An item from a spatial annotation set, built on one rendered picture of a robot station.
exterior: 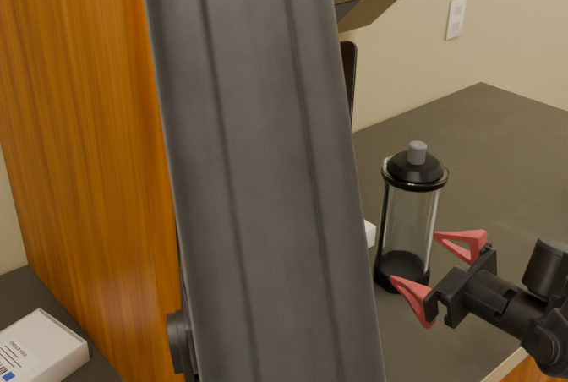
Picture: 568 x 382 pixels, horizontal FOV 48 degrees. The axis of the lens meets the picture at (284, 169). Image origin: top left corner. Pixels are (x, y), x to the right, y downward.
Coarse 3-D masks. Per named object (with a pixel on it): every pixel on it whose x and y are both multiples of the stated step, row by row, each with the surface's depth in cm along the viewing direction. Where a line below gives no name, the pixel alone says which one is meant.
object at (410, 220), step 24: (384, 168) 103; (408, 192) 101; (432, 192) 101; (408, 216) 103; (432, 216) 104; (384, 240) 108; (408, 240) 105; (432, 240) 108; (384, 264) 110; (408, 264) 107
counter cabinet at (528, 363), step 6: (522, 360) 113; (528, 360) 115; (534, 360) 118; (516, 366) 112; (522, 366) 114; (528, 366) 117; (534, 366) 119; (510, 372) 111; (516, 372) 113; (522, 372) 116; (528, 372) 118; (534, 372) 121; (540, 372) 124; (504, 378) 110; (510, 378) 112; (516, 378) 115; (522, 378) 117; (528, 378) 120; (534, 378) 123; (540, 378) 125; (546, 378) 128; (552, 378) 132; (558, 378) 135
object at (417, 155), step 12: (420, 144) 101; (396, 156) 104; (408, 156) 102; (420, 156) 101; (432, 156) 104; (396, 168) 101; (408, 168) 100; (420, 168) 100; (432, 168) 101; (408, 180) 100; (420, 180) 99; (432, 180) 100
